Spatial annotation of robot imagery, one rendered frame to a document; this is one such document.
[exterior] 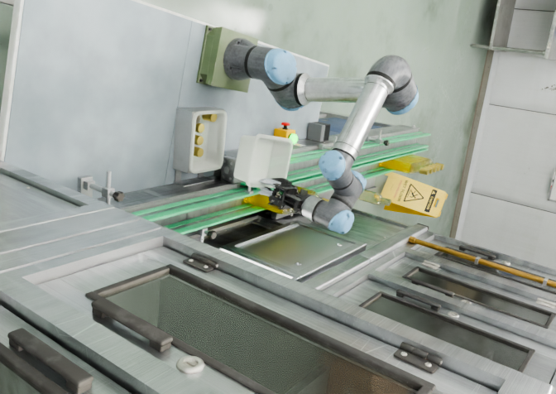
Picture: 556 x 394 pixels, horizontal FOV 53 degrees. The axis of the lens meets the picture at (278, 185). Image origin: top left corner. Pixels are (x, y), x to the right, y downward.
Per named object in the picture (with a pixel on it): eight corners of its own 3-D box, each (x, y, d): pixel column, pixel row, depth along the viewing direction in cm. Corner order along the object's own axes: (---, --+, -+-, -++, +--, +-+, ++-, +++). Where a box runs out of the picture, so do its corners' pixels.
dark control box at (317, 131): (305, 138, 271) (319, 141, 266) (307, 122, 268) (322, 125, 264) (314, 136, 277) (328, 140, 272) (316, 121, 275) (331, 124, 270)
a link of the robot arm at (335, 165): (409, 40, 168) (341, 176, 155) (416, 64, 177) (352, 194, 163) (375, 36, 175) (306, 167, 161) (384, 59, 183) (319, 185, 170)
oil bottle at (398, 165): (378, 165, 316) (425, 178, 301) (380, 156, 315) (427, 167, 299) (382, 165, 320) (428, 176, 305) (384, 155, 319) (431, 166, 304)
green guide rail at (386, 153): (240, 184, 215) (256, 189, 211) (240, 182, 215) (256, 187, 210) (416, 144, 354) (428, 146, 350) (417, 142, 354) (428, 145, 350)
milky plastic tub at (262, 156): (236, 128, 181) (256, 133, 176) (275, 135, 199) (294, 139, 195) (225, 180, 183) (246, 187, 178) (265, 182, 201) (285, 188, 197)
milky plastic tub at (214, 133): (173, 169, 202) (189, 175, 197) (176, 108, 196) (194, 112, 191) (206, 163, 216) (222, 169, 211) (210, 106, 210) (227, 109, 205)
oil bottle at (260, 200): (243, 202, 220) (287, 217, 209) (244, 188, 219) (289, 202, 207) (252, 199, 225) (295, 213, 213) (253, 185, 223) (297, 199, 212)
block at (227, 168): (218, 180, 215) (232, 184, 211) (220, 156, 212) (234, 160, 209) (224, 179, 218) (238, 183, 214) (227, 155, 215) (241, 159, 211)
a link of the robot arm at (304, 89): (270, 63, 205) (415, 60, 178) (285, 88, 217) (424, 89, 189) (259, 89, 201) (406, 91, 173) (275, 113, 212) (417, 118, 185)
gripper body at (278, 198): (271, 181, 177) (302, 194, 171) (286, 180, 184) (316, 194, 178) (265, 204, 179) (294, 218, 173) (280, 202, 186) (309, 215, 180)
